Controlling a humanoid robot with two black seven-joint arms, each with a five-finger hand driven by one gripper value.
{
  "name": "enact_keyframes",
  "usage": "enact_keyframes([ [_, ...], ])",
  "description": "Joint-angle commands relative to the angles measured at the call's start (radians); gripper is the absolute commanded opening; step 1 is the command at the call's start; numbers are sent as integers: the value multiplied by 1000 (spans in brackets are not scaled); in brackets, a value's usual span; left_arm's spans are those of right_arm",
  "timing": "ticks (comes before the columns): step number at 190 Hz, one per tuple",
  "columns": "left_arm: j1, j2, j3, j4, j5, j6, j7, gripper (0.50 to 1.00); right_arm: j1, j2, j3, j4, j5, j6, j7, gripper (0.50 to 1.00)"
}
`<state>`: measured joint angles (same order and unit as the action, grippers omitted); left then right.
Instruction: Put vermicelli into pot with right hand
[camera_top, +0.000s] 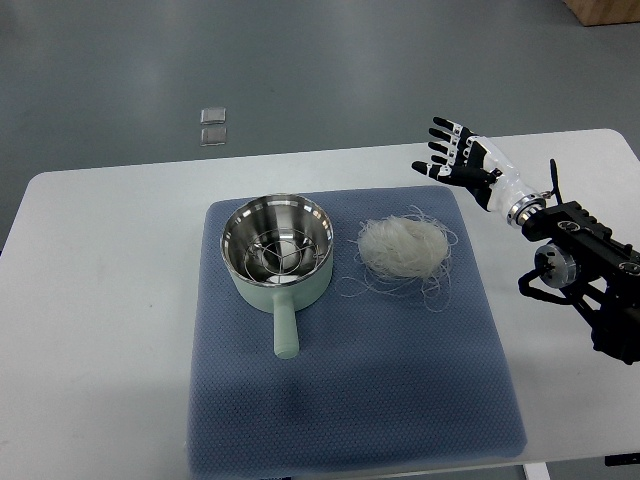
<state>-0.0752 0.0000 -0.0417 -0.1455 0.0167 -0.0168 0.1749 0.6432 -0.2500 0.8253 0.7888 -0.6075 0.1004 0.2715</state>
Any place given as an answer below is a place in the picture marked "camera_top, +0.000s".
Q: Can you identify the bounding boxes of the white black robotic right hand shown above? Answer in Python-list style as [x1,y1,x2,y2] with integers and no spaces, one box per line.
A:
[412,117,546,228]

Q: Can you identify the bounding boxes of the white vermicelli bundle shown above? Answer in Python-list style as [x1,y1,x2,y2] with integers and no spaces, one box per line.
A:
[336,205,459,314]

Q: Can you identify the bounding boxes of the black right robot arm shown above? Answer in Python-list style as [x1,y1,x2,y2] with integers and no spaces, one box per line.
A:
[517,201,639,365]

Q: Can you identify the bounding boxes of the mint green steel pot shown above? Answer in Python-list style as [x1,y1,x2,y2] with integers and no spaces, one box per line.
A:
[220,194,334,360]

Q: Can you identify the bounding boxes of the blue textured mat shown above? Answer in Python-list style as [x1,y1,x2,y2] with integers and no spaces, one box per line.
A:
[187,186,527,479]

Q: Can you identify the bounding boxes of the upper floor metal plate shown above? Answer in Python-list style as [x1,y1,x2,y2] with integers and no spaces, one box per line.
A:
[200,107,226,125]

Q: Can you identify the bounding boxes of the white table leg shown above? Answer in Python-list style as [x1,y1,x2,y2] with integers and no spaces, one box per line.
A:
[522,462,551,480]

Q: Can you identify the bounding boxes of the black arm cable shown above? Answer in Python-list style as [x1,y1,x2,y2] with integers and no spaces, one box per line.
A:
[543,158,564,205]

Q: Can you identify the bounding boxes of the wire steaming rack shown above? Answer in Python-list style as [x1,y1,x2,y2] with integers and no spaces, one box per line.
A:
[242,229,323,284]

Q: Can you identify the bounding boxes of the black table edge bracket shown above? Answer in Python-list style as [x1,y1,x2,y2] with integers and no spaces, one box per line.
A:
[605,452,640,467]

